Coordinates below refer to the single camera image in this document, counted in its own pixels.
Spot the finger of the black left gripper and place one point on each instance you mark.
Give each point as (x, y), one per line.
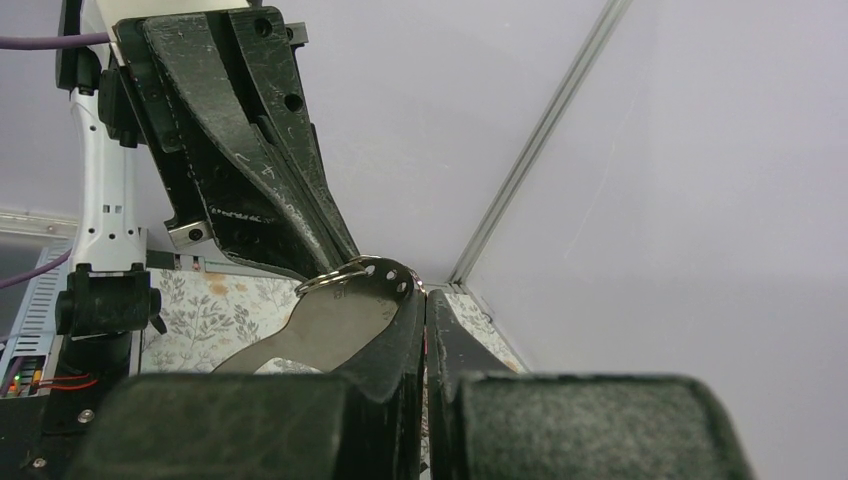
(216, 114)
(299, 187)

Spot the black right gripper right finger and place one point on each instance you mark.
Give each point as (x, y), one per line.
(488, 422)

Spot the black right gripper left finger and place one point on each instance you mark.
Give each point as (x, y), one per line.
(362, 421)

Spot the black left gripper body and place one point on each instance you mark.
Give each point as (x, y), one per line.
(133, 65)

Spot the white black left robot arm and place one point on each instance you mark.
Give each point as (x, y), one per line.
(108, 229)

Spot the floral table mat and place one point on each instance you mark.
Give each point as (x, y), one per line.
(207, 318)

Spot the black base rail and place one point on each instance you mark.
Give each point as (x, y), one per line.
(40, 411)

